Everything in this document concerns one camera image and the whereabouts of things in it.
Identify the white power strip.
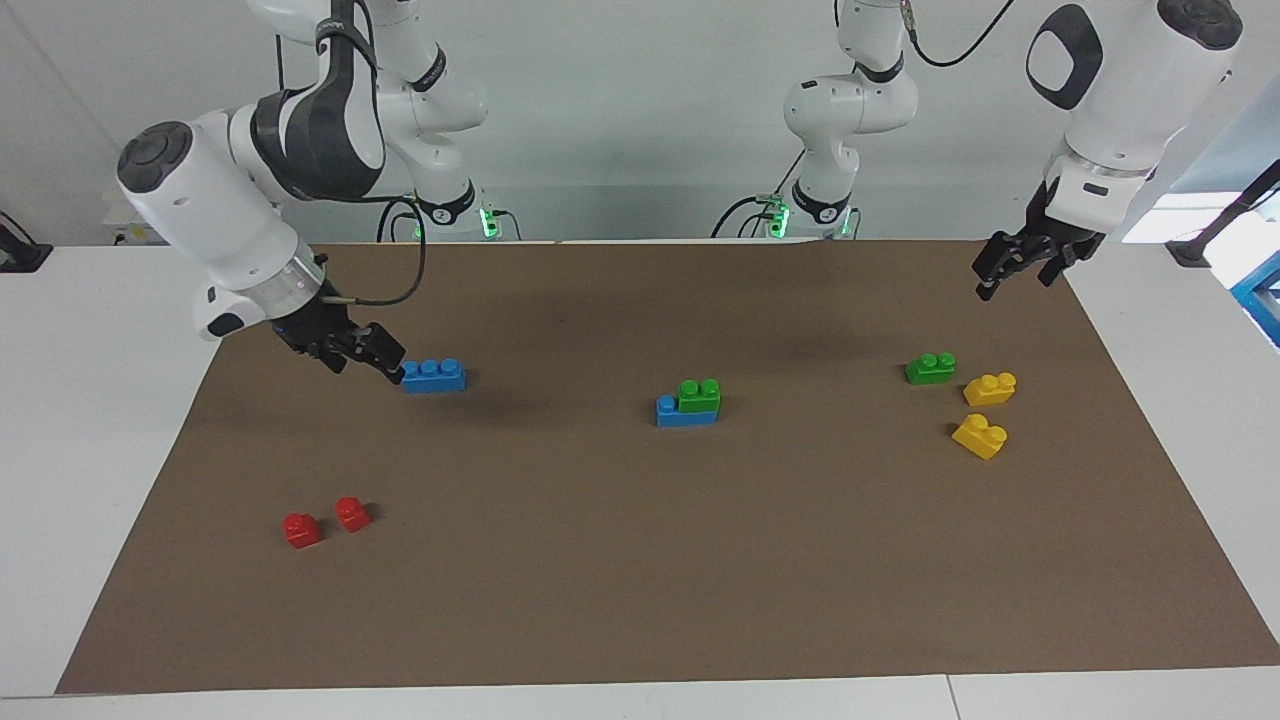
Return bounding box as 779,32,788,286
103,205,161,246

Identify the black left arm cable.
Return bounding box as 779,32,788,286
900,0,1016,69

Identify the blue three-stud toy brick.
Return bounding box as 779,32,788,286
400,358,467,394
655,393,721,429

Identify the yellow two-stud toy brick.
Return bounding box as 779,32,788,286
963,372,1018,407
951,413,1009,461

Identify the brown paper table mat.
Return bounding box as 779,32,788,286
55,238,1280,695

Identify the black clamp stand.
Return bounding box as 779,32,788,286
0,212,53,273
1165,160,1280,269

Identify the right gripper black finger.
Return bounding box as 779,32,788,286
345,323,406,369
325,345,401,386

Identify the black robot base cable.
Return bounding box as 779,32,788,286
712,150,809,239
377,197,421,243

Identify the blue metal frame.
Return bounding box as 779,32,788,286
1230,250,1280,349

